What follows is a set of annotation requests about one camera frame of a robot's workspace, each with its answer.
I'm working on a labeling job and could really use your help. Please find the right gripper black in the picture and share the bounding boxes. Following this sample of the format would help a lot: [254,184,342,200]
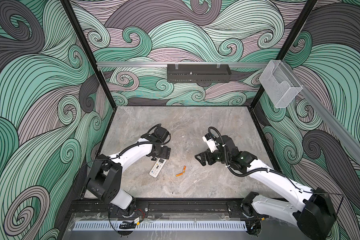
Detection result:
[194,145,232,166]

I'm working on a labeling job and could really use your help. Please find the white remote control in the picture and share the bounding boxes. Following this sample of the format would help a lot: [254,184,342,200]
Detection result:
[149,159,167,178]

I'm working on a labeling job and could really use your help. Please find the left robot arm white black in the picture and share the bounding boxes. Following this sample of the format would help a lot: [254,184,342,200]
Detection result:
[85,124,171,211]

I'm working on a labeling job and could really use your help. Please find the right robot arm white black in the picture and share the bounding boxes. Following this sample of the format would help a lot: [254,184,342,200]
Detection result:
[195,127,337,240]

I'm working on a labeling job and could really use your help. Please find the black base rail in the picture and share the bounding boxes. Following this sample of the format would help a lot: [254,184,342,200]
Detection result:
[68,198,250,220]

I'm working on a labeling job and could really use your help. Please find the black wall tray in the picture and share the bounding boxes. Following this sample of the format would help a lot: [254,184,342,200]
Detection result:
[167,65,232,84]

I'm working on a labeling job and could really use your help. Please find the aluminium rail back wall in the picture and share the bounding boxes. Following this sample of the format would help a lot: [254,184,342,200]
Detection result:
[96,61,268,69]

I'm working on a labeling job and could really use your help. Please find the aluminium rail wall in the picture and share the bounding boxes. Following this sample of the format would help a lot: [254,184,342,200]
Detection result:
[96,61,268,69]
[286,64,360,165]

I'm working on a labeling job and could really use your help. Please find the clear plastic wall bin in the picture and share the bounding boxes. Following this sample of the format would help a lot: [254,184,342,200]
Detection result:
[259,60,303,109]

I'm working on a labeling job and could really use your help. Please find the white slotted cable duct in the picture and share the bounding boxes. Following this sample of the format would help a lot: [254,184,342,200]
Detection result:
[73,221,247,232]

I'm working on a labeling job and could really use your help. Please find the aluminium rail right wall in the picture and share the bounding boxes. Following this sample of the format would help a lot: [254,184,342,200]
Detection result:
[286,64,360,165]

